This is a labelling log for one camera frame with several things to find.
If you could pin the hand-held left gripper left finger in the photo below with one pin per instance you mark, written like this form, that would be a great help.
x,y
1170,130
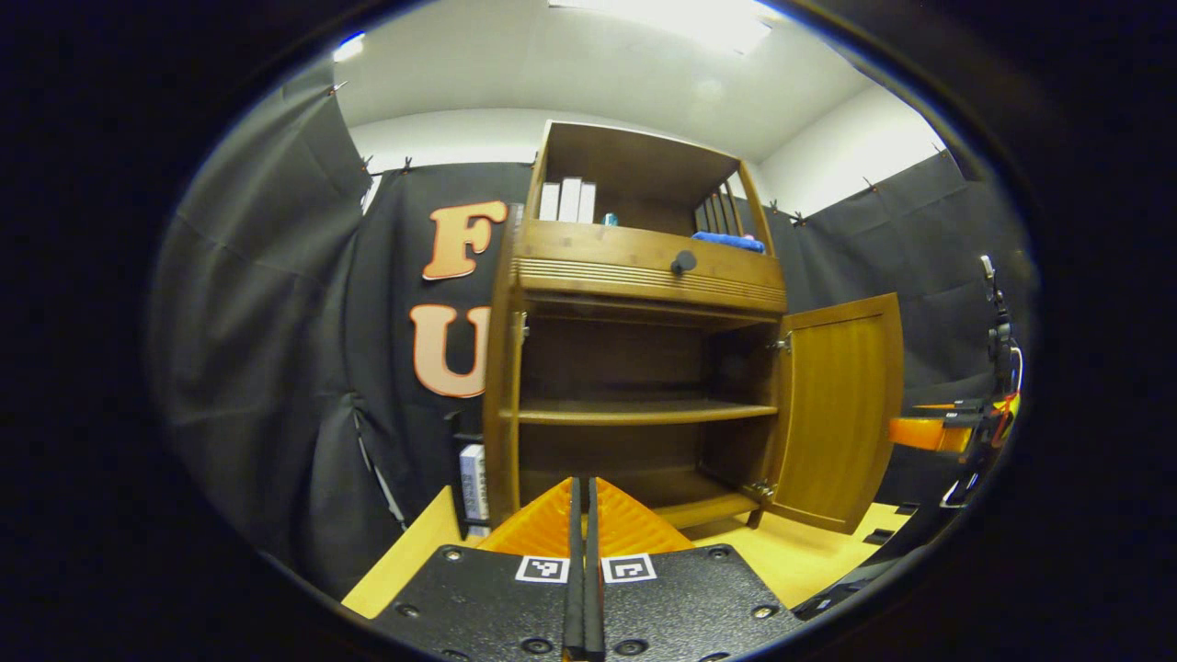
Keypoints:
x,y
478,607

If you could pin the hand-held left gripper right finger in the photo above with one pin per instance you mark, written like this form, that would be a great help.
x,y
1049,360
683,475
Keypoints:
x,y
699,602

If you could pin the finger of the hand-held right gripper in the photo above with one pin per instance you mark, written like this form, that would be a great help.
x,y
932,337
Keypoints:
x,y
924,432

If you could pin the wooden cabinet door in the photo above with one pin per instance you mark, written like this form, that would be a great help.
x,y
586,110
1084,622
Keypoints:
x,y
837,414
501,386

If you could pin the wooden double-door shoe cabinet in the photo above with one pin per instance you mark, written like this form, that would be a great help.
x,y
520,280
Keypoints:
x,y
634,276

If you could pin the wooden cabinet drawer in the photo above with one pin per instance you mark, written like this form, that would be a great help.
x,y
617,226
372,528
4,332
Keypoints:
x,y
607,253

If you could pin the white striped box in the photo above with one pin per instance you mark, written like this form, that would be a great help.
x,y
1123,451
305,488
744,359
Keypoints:
x,y
474,487

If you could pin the wooden inner shelf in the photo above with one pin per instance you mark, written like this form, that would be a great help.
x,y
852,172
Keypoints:
x,y
644,414

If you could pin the blue folded towel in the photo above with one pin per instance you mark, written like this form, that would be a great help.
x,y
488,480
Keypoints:
x,y
728,242

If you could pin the black round drawer knob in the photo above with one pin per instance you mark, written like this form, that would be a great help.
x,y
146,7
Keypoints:
x,y
683,263

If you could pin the black backdrop cloth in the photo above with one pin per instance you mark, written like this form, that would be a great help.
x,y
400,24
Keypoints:
x,y
276,322

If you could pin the ceiling strip light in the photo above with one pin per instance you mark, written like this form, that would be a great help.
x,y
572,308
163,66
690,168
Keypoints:
x,y
349,46

